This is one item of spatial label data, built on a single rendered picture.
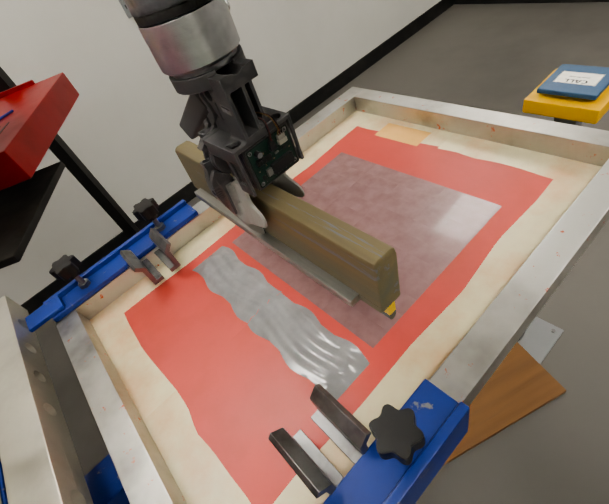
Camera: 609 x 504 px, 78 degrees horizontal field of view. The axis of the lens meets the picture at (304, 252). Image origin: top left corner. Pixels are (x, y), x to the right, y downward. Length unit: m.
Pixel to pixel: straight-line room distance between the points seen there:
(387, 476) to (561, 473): 1.10
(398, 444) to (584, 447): 1.19
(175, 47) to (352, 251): 0.22
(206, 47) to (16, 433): 0.48
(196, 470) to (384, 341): 0.27
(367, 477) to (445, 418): 0.09
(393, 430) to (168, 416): 0.32
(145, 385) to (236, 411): 0.16
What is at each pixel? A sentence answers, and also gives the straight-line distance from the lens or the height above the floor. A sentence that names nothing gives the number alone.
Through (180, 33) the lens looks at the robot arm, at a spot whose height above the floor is 1.33.
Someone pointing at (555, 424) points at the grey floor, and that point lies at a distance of 1.50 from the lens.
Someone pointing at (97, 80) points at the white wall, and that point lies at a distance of 2.45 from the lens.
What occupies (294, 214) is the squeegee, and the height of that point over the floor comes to 1.14.
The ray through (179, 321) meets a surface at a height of 0.96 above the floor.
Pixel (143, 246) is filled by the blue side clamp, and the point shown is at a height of 1.00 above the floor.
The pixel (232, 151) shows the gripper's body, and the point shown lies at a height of 1.23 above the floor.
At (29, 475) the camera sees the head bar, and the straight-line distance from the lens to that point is 0.54.
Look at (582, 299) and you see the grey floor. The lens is 1.75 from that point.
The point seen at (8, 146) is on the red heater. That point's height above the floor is 1.10.
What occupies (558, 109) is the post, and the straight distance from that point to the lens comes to 0.88.
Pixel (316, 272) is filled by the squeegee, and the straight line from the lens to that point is 0.42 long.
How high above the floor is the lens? 1.39
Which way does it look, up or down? 45 degrees down
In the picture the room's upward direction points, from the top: 23 degrees counter-clockwise
